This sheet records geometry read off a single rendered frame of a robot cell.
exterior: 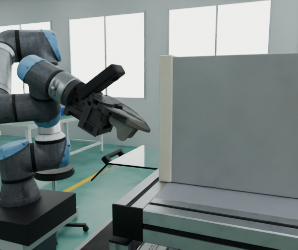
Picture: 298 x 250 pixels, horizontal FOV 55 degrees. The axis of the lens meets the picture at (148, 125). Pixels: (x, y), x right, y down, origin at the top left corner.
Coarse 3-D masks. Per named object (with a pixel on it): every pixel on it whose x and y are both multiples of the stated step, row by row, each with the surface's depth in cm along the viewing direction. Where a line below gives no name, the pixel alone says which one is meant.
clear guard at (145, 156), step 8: (128, 152) 89; (136, 152) 89; (144, 152) 89; (152, 152) 89; (112, 160) 80; (120, 160) 80; (128, 160) 80; (136, 160) 80; (144, 160) 80; (152, 160) 80; (104, 168) 79; (112, 168) 89; (144, 168) 74; (152, 168) 73; (96, 176) 80
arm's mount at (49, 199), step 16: (48, 192) 120; (64, 192) 119; (0, 208) 107; (16, 208) 106; (32, 208) 105; (48, 208) 105; (64, 208) 112; (0, 224) 98; (16, 224) 95; (32, 224) 96; (48, 224) 103; (16, 240) 96; (32, 240) 96
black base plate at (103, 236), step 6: (108, 228) 102; (102, 234) 98; (108, 234) 98; (90, 240) 94; (96, 240) 94; (102, 240) 94; (108, 240) 94; (84, 246) 91; (90, 246) 91; (96, 246) 91; (102, 246) 91; (108, 246) 91
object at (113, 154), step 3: (117, 150) 93; (120, 150) 94; (111, 153) 89; (114, 153) 90; (117, 153) 92; (120, 153) 94; (123, 153) 94; (105, 156) 86; (108, 156) 87; (111, 156) 89; (102, 159) 86; (105, 159) 86; (108, 159) 86; (105, 162) 86
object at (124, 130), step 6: (114, 108) 63; (126, 114) 63; (114, 120) 63; (126, 120) 61; (132, 120) 62; (138, 120) 63; (120, 126) 63; (126, 126) 63; (132, 126) 62; (138, 126) 62; (144, 126) 62; (120, 132) 63; (126, 132) 63; (120, 138) 64; (126, 138) 64
